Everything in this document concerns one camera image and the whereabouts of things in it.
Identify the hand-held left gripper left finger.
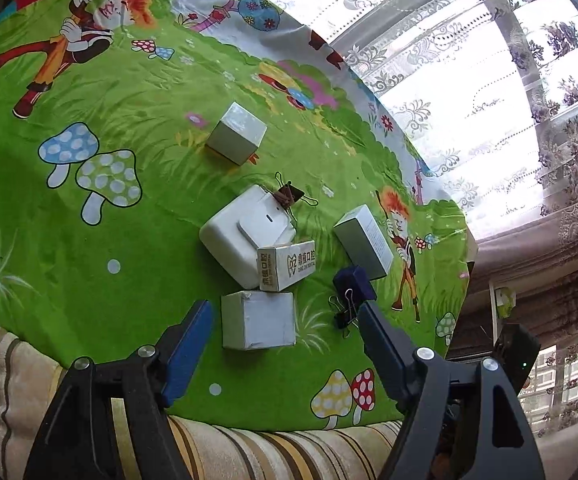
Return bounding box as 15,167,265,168
23,300,215,480

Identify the small green yellow card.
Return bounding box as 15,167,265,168
489,280,517,318

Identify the taped glossy white box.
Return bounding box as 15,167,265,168
220,290,297,351

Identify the black binder clip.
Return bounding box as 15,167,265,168
328,287,365,331

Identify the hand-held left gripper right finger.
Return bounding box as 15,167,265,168
358,301,540,480

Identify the striped plush blanket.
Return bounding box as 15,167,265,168
0,325,405,480

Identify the white lace curtain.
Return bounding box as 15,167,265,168
209,0,578,221

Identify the mauve curtain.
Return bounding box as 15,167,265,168
469,195,578,321

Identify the cartoon printed green bedsheet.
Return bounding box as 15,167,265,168
0,0,477,433

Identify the long grey white box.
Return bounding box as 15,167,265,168
332,204,395,281

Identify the rose gold binder clip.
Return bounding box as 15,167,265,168
273,172,320,221

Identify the small white cube box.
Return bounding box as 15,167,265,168
205,101,268,167

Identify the small blue box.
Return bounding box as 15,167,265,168
332,266,374,306

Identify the small cream printed box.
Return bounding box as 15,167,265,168
256,240,318,293

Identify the white plastic case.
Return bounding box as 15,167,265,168
199,184,297,291

